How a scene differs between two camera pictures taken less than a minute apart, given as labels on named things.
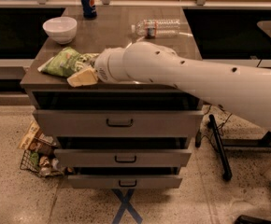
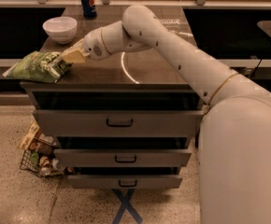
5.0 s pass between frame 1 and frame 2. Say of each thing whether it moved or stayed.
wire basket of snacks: stayed
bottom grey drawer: stayed
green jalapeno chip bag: moved
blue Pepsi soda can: stayed
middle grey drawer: stayed
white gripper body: moved
